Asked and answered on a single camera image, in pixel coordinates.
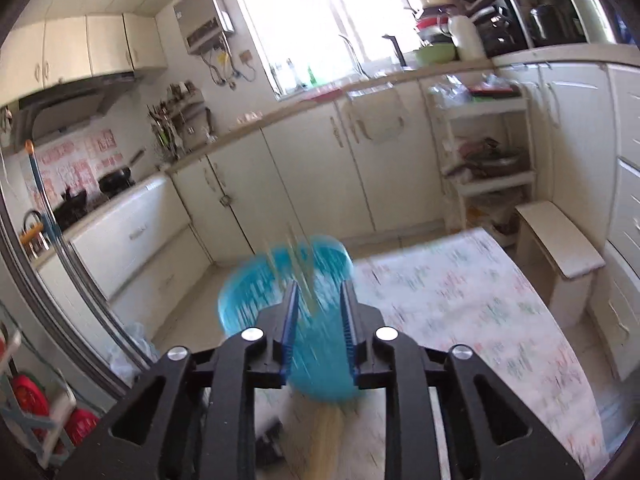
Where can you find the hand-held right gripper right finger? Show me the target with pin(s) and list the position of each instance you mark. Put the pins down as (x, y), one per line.
(350, 320)

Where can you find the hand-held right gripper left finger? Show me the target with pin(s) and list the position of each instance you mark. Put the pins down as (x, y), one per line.
(290, 320)

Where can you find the pale wooden utensil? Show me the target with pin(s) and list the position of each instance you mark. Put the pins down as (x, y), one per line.
(307, 290)

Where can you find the teal plastic perforated basket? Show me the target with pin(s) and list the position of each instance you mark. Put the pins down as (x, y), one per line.
(250, 300)

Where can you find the dark shoe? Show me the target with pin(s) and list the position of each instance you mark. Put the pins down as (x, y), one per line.
(270, 442)

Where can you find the floral tablecloth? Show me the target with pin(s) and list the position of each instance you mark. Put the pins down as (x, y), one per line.
(475, 310)

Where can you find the small metal cabinet latch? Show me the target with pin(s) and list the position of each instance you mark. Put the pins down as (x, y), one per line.
(226, 201)

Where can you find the cream lower kitchen cabinets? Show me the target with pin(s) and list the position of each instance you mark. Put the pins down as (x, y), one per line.
(310, 170)

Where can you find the clear plastic bag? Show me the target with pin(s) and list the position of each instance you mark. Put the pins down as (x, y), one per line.
(132, 355)

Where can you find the pans on shelf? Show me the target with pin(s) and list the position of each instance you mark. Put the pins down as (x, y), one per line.
(492, 160)

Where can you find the white open shelf rack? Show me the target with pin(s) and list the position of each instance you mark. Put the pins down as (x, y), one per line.
(452, 130)

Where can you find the black frying pan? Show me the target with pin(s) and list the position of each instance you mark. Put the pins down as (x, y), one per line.
(115, 180)

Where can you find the white stool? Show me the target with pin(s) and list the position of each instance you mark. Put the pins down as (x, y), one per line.
(560, 240)

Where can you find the red round plastic item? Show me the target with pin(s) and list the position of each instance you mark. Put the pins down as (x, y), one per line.
(29, 397)
(82, 425)

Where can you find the black cooking pot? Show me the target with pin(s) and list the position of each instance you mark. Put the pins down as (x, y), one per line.
(70, 207)

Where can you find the chrome sink faucet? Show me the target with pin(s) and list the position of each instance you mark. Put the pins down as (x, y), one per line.
(355, 55)

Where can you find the black sink faucet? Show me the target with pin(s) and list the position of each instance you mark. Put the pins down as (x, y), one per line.
(397, 50)

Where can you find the green bowl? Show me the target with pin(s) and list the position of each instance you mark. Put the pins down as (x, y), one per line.
(435, 54)

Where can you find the stack of bowls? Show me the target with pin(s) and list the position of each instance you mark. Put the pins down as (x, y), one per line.
(432, 27)

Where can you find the white thermos jug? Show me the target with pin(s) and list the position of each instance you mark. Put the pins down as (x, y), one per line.
(467, 37)

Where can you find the kitchen window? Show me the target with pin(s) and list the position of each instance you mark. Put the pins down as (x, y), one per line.
(320, 15)

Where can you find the range hood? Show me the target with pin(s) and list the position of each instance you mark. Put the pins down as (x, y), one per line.
(65, 105)

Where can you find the cream drawer cabinet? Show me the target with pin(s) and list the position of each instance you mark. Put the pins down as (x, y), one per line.
(620, 125)

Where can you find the black metal shelf rack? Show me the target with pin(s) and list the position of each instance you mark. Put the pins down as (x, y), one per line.
(505, 5)

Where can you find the white tall appliance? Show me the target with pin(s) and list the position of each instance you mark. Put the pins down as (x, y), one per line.
(590, 5)

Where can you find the metal sliding door frame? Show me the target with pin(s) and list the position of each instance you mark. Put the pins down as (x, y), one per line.
(60, 310)

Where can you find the wall utensil rack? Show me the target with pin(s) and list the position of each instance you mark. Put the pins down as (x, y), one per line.
(170, 120)

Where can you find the white wall water heater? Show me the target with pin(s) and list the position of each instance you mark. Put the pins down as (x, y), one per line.
(200, 15)

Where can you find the cream upper wall cabinets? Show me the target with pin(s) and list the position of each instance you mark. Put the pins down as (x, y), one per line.
(65, 50)

